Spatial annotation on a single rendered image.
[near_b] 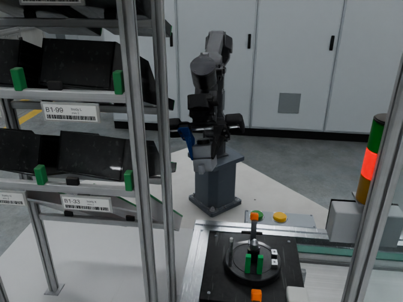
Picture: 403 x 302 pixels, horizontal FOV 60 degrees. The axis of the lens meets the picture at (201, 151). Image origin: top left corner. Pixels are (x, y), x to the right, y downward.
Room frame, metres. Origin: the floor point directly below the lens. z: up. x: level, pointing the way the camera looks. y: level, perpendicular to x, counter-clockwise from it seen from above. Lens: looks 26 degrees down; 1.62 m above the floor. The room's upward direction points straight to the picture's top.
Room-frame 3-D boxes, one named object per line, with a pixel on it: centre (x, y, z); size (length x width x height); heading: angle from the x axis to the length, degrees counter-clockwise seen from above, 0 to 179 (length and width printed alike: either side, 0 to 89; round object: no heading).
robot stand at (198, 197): (1.11, -0.05, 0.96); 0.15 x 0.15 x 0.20; 37
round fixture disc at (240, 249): (0.67, -0.13, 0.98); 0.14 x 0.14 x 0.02
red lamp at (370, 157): (0.53, -0.30, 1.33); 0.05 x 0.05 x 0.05
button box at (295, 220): (0.87, -0.24, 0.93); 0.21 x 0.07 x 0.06; 83
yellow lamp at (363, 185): (0.53, -0.30, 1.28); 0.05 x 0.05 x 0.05
